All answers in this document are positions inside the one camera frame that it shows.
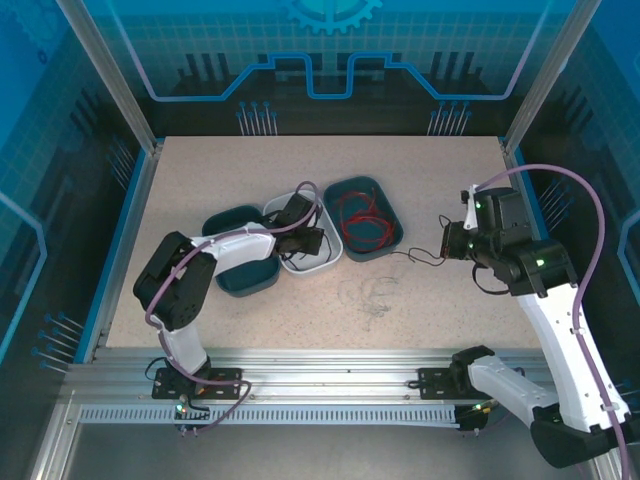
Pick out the white plastic bin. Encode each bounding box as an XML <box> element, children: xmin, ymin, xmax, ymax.
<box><xmin>263</xmin><ymin>192</ymin><xmax>345</xmax><ymax>277</ymax></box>

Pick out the slotted grey cable duct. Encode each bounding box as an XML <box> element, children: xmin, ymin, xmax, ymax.
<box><xmin>79</xmin><ymin>405</ymin><xmax>461</xmax><ymax>427</ymax></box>

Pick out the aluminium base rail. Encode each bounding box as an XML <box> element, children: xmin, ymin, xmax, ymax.
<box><xmin>64</xmin><ymin>347</ymin><xmax>556</xmax><ymax>407</ymax></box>

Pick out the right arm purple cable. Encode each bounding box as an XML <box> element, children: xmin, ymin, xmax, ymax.
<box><xmin>459</xmin><ymin>164</ymin><xmax>629</xmax><ymax>480</ymax></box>

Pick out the red cable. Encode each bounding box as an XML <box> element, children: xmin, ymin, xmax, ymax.
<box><xmin>349</xmin><ymin>187</ymin><xmax>389</xmax><ymax>229</ymax></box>
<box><xmin>338</xmin><ymin>197</ymin><xmax>397</xmax><ymax>251</ymax></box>

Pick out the aluminium frame post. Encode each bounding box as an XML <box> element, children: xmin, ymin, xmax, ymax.
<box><xmin>498</xmin><ymin>0</ymin><xmax>604</xmax><ymax>156</ymax></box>
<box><xmin>53</xmin><ymin>0</ymin><xmax>164</xmax><ymax>154</ymax></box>

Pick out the teal plastic bin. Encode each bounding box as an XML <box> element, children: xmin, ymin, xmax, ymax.
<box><xmin>202</xmin><ymin>204</ymin><xmax>281</xmax><ymax>298</ymax></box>
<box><xmin>322</xmin><ymin>174</ymin><xmax>404</xmax><ymax>263</ymax></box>

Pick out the small black electronics board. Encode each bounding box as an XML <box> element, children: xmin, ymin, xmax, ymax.
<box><xmin>457</xmin><ymin>399</ymin><xmax>501</xmax><ymax>435</ymax></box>
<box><xmin>173</xmin><ymin>403</ymin><xmax>211</xmax><ymax>435</ymax></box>

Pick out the grey metal sheet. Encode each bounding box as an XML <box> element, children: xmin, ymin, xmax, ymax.
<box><xmin>64</xmin><ymin>424</ymin><xmax>606</xmax><ymax>480</ymax></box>

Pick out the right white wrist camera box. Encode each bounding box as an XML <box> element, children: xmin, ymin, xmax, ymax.
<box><xmin>460</xmin><ymin>185</ymin><xmax>482</xmax><ymax>232</ymax></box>

